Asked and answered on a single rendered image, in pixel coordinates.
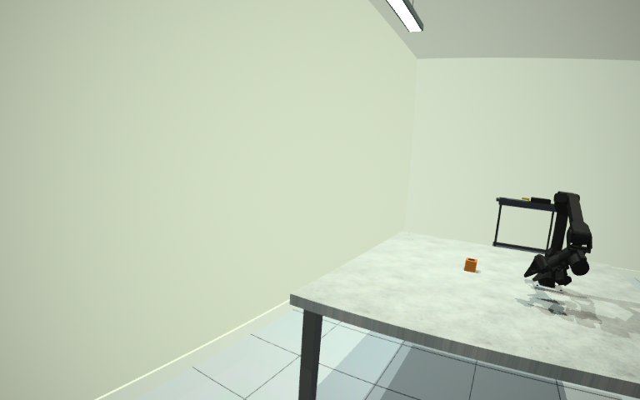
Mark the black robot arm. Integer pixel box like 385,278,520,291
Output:
538,192,593,288

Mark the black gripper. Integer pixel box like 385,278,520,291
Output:
523,250,569,281

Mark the orange block with dark square face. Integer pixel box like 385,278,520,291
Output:
464,257,478,273

